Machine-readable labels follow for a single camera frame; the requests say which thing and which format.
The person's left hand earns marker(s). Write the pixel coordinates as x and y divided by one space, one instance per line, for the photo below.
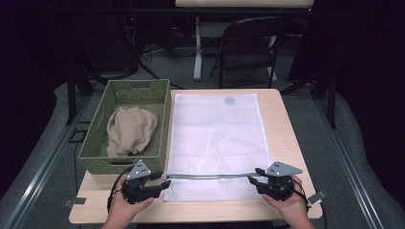
122 211

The white mesh laundry bag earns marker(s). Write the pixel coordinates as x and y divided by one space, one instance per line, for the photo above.
216 140

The green woven basket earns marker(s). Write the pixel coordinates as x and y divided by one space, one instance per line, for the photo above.
95 149

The person's right hand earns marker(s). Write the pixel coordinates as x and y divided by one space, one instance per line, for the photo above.
293 206

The black metal stand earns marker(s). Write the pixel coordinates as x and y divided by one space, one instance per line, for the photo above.
71 95
332 101

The black folding chair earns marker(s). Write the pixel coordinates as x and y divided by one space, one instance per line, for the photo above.
251 35

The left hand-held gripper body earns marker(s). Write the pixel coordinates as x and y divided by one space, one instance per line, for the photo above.
135 191

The beige cloth garment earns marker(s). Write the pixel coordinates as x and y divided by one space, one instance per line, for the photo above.
130 130

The white desk leg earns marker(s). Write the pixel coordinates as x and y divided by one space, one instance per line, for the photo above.
198 63

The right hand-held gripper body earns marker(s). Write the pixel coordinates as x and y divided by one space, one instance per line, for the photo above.
278 187

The metal floor rail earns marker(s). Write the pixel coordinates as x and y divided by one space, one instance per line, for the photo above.
41 171
350 171

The grey tape strip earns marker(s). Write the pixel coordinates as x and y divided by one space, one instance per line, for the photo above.
75 201
316 197

